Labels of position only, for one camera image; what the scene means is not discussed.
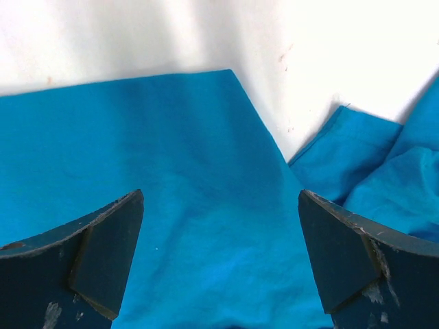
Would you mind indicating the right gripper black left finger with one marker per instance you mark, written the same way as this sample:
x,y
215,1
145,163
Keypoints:
x,y
75,275

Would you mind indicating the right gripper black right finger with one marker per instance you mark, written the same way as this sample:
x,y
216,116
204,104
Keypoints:
x,y
367,274

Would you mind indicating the blue t shirt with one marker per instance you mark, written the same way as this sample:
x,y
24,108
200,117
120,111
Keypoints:
x,y
220,243

